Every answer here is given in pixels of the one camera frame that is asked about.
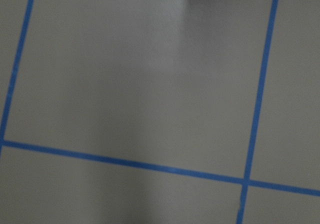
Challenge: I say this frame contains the blue tape grid lines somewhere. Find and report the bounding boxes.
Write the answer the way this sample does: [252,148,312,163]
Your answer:
[0,0,320,224]

